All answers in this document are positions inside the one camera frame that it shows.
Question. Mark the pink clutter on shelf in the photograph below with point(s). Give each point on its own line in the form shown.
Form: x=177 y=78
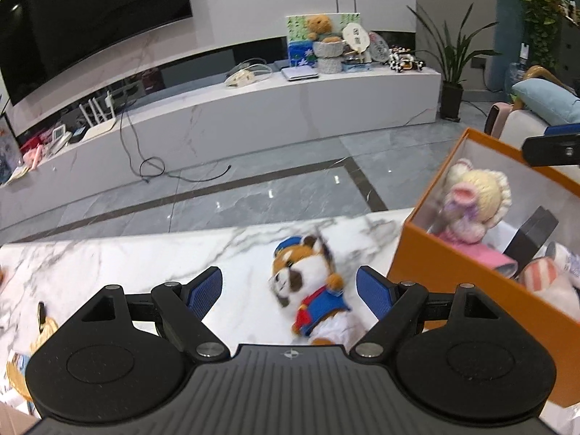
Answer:
x=40 y=147

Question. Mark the grey woven basket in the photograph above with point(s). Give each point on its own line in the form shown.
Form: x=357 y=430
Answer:
x=329 y=56

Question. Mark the silver laptop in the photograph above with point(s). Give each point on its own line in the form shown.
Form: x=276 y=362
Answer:
x=299 y=74

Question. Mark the clear water bottle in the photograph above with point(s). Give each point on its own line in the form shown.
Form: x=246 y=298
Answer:
x=515 y=79

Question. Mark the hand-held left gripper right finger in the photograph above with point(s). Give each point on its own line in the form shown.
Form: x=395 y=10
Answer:
x=374 y=292

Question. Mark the white router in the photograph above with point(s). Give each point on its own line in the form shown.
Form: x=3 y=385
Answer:
x=97 y=120

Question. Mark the green picture card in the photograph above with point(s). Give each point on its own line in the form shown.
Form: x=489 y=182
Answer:
x=297 y=27

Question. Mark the black television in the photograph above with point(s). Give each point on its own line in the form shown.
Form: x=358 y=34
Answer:
x=90 y=18

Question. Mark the patterned round hand fan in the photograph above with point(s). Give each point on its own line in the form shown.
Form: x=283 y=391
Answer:
x=378 y=45

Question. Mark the pink white striped cloth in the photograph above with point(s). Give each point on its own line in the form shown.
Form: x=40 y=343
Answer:
x=543 y=281

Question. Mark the white printed tube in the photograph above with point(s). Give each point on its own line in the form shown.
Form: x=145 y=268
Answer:
x=566 y=258

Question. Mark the white armchair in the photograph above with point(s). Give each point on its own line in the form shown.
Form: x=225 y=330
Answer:
x=516 y=127

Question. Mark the brown teddy bear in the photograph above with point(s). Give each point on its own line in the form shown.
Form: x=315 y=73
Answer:
x=321 y=27

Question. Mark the long-leaf potted plant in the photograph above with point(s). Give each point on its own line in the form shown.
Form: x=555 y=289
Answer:
x=451 y=99

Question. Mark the checkered toy car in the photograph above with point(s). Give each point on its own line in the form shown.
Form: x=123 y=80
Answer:
x=405 y=63

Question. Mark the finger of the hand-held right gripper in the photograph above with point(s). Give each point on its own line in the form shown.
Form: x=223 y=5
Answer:
x=550 y=149

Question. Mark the pink card holder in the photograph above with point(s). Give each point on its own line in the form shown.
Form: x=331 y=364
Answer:
x=480 y=253

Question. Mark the plush dog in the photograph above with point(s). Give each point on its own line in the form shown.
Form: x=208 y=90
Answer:
x=312 y=290

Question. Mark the light blue pillow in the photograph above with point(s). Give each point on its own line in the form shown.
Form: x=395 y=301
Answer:
x=548 y=99

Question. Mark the bushy green plant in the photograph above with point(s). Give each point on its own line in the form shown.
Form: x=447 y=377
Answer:
x=539 y=13

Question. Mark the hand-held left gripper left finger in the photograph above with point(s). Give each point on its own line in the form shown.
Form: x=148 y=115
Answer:
x=204 y=292

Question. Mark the white round hand fan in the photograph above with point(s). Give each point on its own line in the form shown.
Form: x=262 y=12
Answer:
x=355 y=38

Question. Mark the white marble tv cabinet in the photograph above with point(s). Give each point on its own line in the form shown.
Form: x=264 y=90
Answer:
x=272 y=108

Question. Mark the cream crocheted bunny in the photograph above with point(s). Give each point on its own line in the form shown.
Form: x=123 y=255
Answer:
x=475 y=195

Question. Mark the orange storage box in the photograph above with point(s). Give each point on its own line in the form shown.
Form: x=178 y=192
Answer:
x=453 y=263

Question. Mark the dark grey box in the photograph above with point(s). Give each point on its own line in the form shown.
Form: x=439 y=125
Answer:
x=530 y=235

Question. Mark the blue tissue box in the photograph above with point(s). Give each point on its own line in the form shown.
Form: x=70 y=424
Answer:
x=300 y=54

